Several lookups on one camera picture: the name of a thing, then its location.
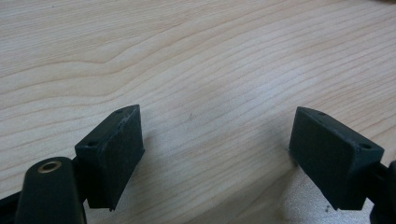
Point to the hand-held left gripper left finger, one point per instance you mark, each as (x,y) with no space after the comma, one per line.
(115,155)

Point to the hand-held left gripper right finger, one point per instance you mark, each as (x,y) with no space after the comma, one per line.
(330,155)

